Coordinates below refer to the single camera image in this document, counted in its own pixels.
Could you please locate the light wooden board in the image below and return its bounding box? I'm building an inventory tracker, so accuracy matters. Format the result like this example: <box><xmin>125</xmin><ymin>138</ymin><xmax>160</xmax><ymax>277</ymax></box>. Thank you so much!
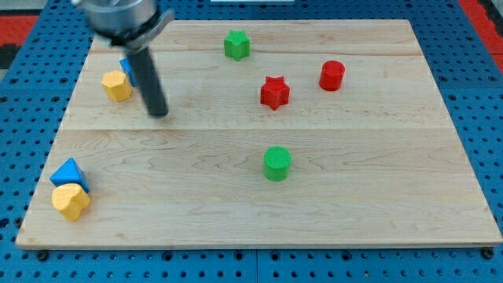
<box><xmin>17</xmin><ymin>20</ymin><xmax>502</xmax><ymax>250</ymax></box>

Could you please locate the green star block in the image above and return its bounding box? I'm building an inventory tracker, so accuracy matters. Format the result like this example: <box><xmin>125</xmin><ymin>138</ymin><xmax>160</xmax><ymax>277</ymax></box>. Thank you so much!
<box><xmin>224</xmin><ymin>30</ymin><xmax>251</xmax><ymax>61</ymax></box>

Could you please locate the red cylinder block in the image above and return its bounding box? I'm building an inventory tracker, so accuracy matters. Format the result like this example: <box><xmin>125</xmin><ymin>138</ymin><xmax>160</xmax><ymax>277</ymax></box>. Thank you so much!
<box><xmin>318</xmin><ymin>61</ymin><xmax>346</xmax><ymax>91</ymax></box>

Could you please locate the green cylinder block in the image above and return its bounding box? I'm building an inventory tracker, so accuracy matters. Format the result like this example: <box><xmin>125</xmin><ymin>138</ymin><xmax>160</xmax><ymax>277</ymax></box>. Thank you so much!
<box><xmin>263</xmin><ymin>145</ymin><xmax>292</xmax><ymax>182</ymax></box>

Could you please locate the red star block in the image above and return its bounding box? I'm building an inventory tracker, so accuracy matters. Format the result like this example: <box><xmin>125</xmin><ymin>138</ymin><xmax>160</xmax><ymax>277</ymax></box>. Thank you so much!
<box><xmin>260</xmin><ymin>76</ymin><xmax>290</xmax><ymax>111</ymax></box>

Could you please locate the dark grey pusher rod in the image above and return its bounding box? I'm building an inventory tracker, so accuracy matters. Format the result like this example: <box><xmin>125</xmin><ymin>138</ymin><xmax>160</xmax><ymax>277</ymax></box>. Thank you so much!
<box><xmin>125</xmin><ymin>47</ymin><xmax>169</xmax><ymax>117</ymax></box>

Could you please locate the blue cube block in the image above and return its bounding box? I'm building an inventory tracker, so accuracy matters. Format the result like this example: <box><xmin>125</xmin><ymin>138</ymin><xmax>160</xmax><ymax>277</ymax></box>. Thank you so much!
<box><xmin>119</xmin><ymin>58</ymin><xmax>138</xmax><ymax>87</ymax></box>

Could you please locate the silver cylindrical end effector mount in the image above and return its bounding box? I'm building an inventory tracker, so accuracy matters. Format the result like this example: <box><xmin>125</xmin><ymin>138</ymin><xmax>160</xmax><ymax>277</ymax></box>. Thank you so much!
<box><xmin>72</xmin><ymin>0</ymin><xmax>174</xmax><ymax>50</ymax></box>

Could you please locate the blue triangle block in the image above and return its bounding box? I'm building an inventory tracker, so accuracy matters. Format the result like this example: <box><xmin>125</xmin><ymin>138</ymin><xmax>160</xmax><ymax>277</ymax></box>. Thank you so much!
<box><xmin>50</xmin><ymin>157</ymin><xmax>90</xmax><ymax>193</ymax></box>

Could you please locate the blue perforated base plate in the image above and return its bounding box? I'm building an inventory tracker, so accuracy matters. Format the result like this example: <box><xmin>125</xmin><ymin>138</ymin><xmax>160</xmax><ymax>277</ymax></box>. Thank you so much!
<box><xmin>1</xmin><ymin>0</ymin><xmax>502</xmax><ymax>282</ymax></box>

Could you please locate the yellow hexagon block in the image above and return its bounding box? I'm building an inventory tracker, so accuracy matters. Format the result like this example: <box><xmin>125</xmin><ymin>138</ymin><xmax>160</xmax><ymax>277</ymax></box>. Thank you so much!
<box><xmin>101</xmin><ymin>70</ymin><xmax>132</xmax><ymax>102</ymax></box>

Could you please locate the yellow heart block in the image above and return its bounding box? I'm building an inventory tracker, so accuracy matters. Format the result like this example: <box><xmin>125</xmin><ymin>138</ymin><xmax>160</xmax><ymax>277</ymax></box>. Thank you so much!
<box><xmin>51</xmin><ymin>183</ymin><xmax>91</xmax><ymax>222</ymax></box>

